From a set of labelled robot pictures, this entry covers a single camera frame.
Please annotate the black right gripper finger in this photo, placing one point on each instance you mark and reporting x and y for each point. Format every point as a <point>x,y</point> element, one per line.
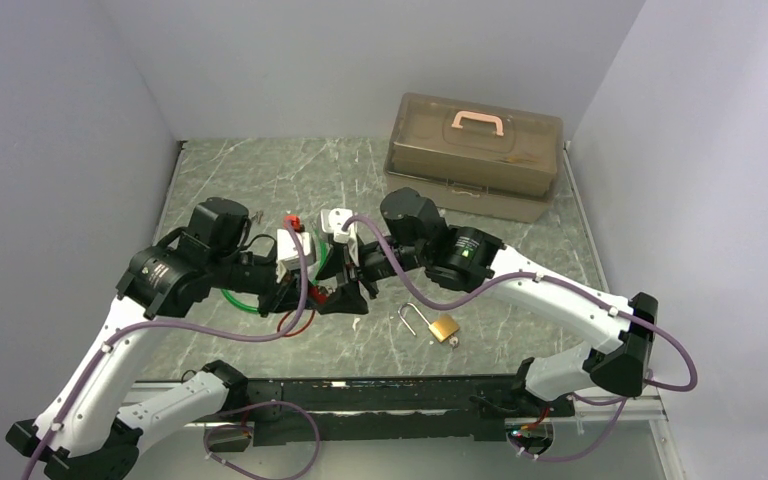
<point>345,299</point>
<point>334,263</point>

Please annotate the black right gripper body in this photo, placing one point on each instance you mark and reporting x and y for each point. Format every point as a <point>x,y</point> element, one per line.
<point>377,261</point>

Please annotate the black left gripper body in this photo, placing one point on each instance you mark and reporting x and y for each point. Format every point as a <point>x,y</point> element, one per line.
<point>254,273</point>

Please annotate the brass padlock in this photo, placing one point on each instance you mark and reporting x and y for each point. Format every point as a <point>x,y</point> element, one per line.
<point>442,329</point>

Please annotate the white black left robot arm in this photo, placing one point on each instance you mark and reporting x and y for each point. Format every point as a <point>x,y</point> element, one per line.
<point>88,432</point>

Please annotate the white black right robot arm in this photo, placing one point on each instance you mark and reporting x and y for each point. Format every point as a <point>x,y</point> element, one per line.
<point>445,266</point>

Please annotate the beige plastic toolbox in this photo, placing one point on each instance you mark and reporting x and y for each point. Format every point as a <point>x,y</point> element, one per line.
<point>475,158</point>

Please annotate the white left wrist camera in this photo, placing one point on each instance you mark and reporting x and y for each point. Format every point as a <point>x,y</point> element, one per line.
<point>294,242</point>

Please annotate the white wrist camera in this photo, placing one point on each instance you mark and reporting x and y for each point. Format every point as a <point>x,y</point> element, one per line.
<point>294,242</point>
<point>335,222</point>

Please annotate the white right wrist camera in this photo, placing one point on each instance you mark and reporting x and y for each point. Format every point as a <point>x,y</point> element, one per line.
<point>335,222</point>

